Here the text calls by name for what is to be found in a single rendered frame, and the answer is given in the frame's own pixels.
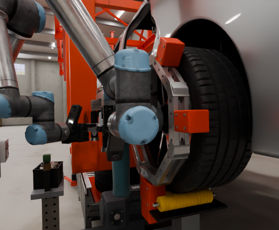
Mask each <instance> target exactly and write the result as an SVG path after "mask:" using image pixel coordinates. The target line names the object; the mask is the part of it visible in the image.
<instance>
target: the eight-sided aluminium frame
mask: <svg viewBox="0 0 279 230"><path fill-rule="evenodd" d="M155 58H156V53H153V54H152V55H150V56H149V61H150V67H152V66H153V67H154V68H155V70H156V72H157V74H158V76H159V78H160V80H161V81H162V83H163V85H164V87H165V89H166V91H167V95H168V121H169V147H168V151H167V153H166V155H165V157H164V158H163V160H162V162H161V164H160V166H159V168H158V169H157V168H155V167H154V166H152V165H151V164H150V163H149V160H148V157H147V154H146V151H145V147H144V145H138V148H139V151H140V155H141V158H142V161H143V162H141V159H140V156H139V152H138V149H137V146H136V145H133V144H130V145H131V149H132V153H133V156H134V160H135V164H136V169H137V171H138V173H139V175H140V173H141V175H142V176H143V177H144V178H146V179H147V180H148V181H150V182H151V183H152V184H153V185H155V186H156V187H157V186H164V185H169V184H170V183H171V182H172V180H173V178H174V176H175V175H176V174H177V172H178V170H179V169H180V167H181V166H182V164H183V163H184V161H185V160H186V158H188V155H189V153H190V146H191V145H190V135H189V133H183V132H177V131H175V129H174V111H175V110H189V97H190V95H189V89H188V86H187V84H186V82H184V80H183V79H182V77H181V76H180V74H179V73H178V71H177V69H176V68H175V67H168V66H161V65H160V64H159V63H158V61H157V60H156V59H155Z"/></svg>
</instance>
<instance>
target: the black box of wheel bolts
mask: <svg viewBox="0 0 279 230"><path fill-rule="evenodd" d="M50 163H51V170H50V176H51V188H58V187H59V185H60V183H61V181H62V179H63V161H58V162H53V161H52V162H50ZM32 171H33V190H35V189H45V186H44V171H43V162H41V163H40V164H39V165H38V166H37V167H35V168H34V169H33V170H32Z"/></svg>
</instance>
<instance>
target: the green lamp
mask: <svg viewBox="0 0 279 230"><path fill-rule="evenodd" d="M50 161H51V154H43V162H50Z"/></svg>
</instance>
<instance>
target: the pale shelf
mask: <svg viewBox="0 0 279 230"><path fill-rule="evenodd" d="M63 175H64V172H63ZM44 192H45V189H35V190H33V191H32V193H31V200H35V199H44V198H51V197H58V196H63V195H64V178H63V179H62V181H61V183H60V185H59V187H58V188H51V192H49V193H44Z"/></svg>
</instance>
